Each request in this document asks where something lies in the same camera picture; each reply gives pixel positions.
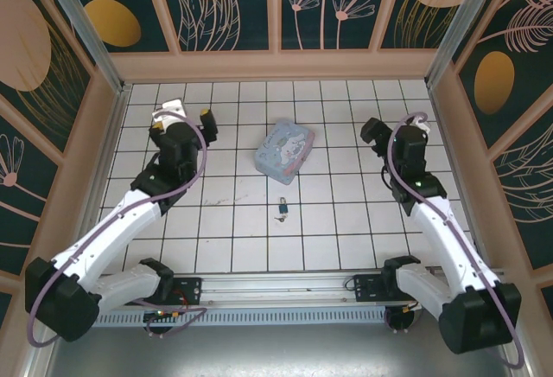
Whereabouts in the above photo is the blue cartoon tin box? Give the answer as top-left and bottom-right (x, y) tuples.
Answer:
(254, 119), (317, 185)

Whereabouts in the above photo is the grey metal sheet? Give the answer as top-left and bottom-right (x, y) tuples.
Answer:
(25, 301), (532, 377)

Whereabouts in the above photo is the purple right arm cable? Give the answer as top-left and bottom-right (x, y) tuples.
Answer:
(387, 111), (526, 369)

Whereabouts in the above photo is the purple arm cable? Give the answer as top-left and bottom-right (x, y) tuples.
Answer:
(387, 111), (526, 369)
(28, 106), (208, 348)

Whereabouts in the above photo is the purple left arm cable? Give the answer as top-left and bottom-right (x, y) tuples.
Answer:
(28, 106), (208, 348)

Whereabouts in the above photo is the aluminium corner post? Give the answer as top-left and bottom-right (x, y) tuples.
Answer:
(35, 0), (132, 98)
(425, 0), (493, 91)

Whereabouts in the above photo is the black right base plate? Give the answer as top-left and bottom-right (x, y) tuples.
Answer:
(343, 273), (390, 304)

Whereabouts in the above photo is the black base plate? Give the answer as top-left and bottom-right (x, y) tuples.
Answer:
(170, 277), (203, 308)
(343, 273), (390, 304)

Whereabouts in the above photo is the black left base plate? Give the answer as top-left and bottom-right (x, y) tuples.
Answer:
(170, 277), (203, 308)

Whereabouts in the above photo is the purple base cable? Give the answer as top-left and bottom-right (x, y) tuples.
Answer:
(383, 307), (423, 335)
(144, 306), (208, 338)

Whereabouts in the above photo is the aluminium mounting rail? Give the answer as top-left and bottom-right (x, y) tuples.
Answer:
(172, 266), (506, 308)

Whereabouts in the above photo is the perforated metal cable tray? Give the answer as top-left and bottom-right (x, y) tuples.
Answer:
(92, 307), (427, 329)

